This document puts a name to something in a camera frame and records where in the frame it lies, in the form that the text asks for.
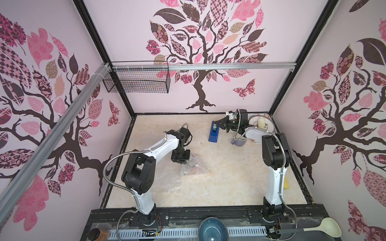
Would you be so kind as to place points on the yellow sponge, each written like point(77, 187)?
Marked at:
point(285, 183)

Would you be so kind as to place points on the blue ceramic bowl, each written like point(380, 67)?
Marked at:
point(212, 229)

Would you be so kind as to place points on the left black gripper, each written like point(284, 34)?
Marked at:
point(181, 160)

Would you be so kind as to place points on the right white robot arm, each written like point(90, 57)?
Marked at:
point(275, 154)

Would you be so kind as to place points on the black wire basket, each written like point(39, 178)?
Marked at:
point(138, 77)

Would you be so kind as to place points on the blue tape dispenser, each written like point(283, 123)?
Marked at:
point(214, 133)

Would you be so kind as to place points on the cream ladle grey handle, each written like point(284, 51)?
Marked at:
point(328, 226)

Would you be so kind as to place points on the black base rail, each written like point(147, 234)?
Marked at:
point(297, 215)

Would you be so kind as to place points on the red mug black handle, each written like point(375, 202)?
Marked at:
point(193, 169)

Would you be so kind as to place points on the white decorated plate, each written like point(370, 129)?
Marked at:
point(270, 124)

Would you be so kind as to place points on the white green toy vegetable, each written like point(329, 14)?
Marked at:
point(261, 123)

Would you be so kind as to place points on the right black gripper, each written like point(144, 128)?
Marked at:
point(224, 123)

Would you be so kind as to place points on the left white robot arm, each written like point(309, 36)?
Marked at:
point(139, 172)

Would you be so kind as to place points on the aluminium frame bar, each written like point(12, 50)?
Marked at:
point(215, 66)
point(27, 173)

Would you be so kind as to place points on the white slotted cable duct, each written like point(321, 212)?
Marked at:
point(187, 233)

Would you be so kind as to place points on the floral placemat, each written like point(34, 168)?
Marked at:
point(255, 135)

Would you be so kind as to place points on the lavender mug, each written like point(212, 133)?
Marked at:
point(239, 142)

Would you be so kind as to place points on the brown jar black lid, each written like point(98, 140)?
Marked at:
point(97, 234)

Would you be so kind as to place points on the rear aluminium frame bar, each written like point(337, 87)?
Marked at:
point(215, 66)

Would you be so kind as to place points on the left aluminium frame bar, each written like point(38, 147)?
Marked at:
point(27, 173)

